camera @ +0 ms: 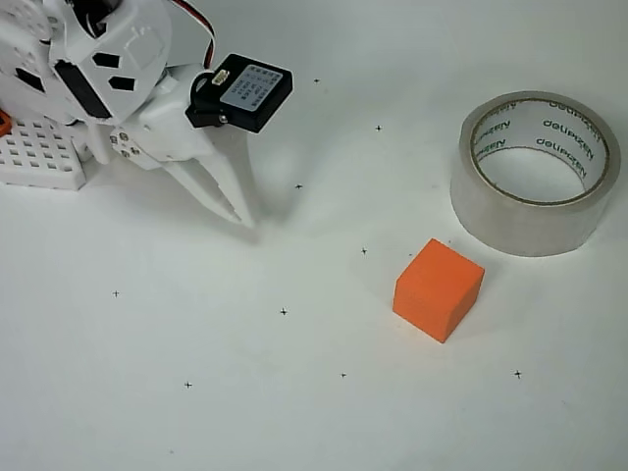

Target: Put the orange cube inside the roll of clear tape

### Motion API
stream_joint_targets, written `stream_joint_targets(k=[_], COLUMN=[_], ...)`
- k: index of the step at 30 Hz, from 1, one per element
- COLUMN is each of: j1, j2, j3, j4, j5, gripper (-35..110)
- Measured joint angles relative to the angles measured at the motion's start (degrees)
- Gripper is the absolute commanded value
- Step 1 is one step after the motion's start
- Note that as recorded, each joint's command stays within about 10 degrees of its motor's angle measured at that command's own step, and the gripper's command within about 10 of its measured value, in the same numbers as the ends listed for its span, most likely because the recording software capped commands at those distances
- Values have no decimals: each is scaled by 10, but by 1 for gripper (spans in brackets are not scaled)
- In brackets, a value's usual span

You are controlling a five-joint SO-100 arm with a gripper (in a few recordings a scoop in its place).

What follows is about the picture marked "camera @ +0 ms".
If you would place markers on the clear packing tape roll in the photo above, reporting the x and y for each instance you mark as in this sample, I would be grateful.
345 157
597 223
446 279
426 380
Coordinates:
530 221

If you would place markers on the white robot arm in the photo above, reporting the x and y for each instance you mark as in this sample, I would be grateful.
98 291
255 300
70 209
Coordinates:
73 44

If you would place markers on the white perforated base plate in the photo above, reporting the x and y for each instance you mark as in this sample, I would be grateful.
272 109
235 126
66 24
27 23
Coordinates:
34 157

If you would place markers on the orange table clamp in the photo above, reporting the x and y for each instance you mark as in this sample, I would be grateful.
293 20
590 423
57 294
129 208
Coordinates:
4 122

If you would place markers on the orange cube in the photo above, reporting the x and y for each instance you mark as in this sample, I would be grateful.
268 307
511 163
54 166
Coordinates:
432 294

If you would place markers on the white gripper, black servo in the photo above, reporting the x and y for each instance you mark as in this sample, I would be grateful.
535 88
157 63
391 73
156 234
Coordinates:
173 138

